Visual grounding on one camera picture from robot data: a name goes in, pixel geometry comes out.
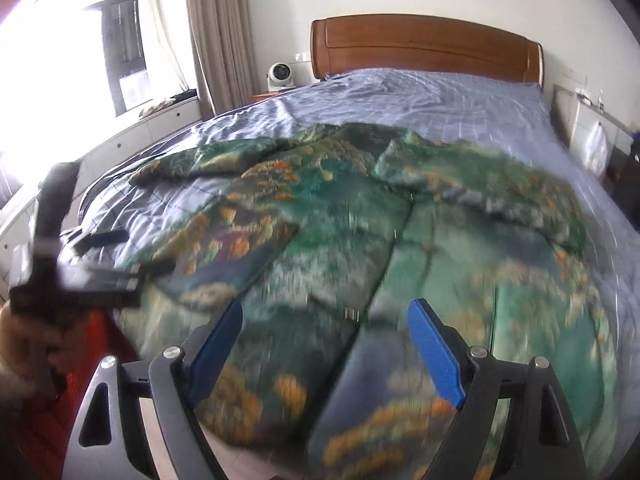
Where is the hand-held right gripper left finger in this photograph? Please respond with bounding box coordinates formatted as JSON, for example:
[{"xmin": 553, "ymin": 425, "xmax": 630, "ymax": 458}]
[{"xmin": 67, "ymin": 300, "xmax": 246, "ymax": 480}]

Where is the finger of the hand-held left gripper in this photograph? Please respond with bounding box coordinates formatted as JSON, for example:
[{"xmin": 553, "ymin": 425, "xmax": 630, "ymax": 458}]
[
  {"xmin": 72, "ymin": 229, "xmax": 129, "ymax": 255},
  {"xmin": 114, "ymin": 258, "xmax": 177, "ymax": 284}
]

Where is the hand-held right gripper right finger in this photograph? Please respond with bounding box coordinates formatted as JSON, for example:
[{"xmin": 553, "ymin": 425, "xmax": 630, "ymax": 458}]
[{"xmin": 406, "ymin": 299, "xmax": 588, "ymax": 480}]

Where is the green landscape print garment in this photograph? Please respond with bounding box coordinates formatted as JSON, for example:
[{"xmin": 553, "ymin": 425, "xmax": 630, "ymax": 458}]
[{"xmin": 112, "ymin": 122, "xmax": 617, "ymax": 480}]

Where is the person's left hand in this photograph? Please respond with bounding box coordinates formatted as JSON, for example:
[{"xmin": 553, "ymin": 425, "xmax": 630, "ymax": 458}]
[{"xmin": 0, "ymin": 305, "xmax": 68, "ymax": 401}]

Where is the window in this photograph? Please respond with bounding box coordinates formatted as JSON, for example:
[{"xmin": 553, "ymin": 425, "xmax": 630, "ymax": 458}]
[{"xmin": 82, "ymin": 0, "xmax": 151, "ymax": 111}]

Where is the wooden nightstand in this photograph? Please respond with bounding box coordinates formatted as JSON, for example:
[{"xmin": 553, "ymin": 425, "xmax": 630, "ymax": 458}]
[{"xmin": 248, "ymin": 87, "xmax": 292, "ymax": 107}]

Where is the small white fan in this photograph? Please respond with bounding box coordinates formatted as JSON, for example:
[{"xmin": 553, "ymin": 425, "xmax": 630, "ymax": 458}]
[{"xmin": 266, "ymin": 61, "xmax": 297, "ymax": 93}]

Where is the beige curtain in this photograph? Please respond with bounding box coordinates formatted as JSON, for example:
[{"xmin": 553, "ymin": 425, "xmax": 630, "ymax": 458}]
[{"xmin": 184, "ymin": 0, "xmax": 261, "ymax": 121}]

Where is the white plastic bag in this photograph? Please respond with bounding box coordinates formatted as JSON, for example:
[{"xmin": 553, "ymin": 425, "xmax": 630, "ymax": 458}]
[{"xmin": 582, "ymin": 122, "xmax": 610, "ymax": 175}]

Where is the wooden headboard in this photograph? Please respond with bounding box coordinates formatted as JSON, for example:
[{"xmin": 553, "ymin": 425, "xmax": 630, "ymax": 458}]
[{"xmin": 310, "ymin": 16, "xmax": 545, "ymax": 86}]

